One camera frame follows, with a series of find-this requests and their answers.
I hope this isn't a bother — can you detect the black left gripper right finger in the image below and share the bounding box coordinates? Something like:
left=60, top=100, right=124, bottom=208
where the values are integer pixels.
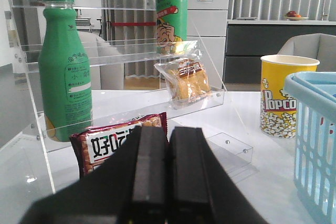
left=169, top=127, right=266, bottom=223

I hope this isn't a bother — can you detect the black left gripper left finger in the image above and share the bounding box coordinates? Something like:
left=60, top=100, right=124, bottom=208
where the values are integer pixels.
left=20, top=126, right=167, bottom=223

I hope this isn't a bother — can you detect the bread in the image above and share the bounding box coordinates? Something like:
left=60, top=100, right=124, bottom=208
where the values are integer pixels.
left=154, top=40, right=211, bottom=109

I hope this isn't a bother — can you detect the light blue plastic basket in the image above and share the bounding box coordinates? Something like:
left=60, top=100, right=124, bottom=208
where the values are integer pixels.
left=284, top=72, right=335, bottom=223

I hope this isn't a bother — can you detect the maroon almond cracker packet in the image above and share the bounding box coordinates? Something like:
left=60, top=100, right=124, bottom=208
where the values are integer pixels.
left=70, top=112, right=167, bottom=178

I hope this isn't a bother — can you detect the green bottle on lower shelf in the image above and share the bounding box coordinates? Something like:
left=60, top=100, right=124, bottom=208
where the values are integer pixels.
left=38, top=0, right=92, bottom=142

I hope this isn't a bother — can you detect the clear acrylic tiered shelf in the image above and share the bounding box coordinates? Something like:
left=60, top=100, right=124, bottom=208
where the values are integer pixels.
left=1, top=0, right=256, bottom=198

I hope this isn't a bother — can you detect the grey armchair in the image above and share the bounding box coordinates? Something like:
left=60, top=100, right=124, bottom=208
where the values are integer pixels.
left=278, top=33, right=336, bottom=72

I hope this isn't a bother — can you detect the green cartoon bottle upper shelf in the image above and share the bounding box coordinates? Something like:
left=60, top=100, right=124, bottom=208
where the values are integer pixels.
left=156, top=0, right=188, bottom=55

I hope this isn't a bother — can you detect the white refrigerator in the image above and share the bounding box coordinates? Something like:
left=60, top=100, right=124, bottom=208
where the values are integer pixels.
left=187, top=0, right=229, bottom=88

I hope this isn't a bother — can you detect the plate of fruit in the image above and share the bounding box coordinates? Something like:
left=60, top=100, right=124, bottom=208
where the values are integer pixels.
left=285, top=10, right=308, bottom=21

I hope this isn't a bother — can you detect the silver faucet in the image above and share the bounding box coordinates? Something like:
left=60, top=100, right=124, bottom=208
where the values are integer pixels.
left=321, top=0, right=332, bottom=21

